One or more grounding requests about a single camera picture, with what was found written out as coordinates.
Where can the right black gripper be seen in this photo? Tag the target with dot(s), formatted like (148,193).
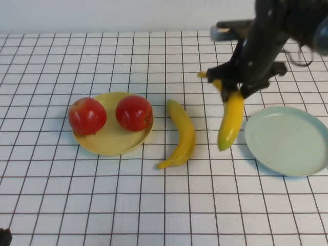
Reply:
(258,56)

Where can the yellow banana with green tip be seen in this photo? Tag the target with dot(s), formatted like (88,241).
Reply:
(232,120)

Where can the yellow plastic banana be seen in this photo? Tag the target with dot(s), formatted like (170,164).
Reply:
(185,133)

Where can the red apple with yellow patch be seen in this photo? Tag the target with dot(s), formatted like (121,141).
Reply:
(87,116)

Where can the right dark robot arm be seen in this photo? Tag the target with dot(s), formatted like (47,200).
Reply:
(299,23)

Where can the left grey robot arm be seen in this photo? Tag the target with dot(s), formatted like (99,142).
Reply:
(5,237)

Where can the light blue round plate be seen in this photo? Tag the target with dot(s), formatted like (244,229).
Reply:
(287,143)

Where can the yellow round plate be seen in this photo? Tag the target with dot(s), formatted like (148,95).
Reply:
(112,143)

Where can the white grid tablecloth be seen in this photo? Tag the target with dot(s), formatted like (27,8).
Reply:
(164,205)

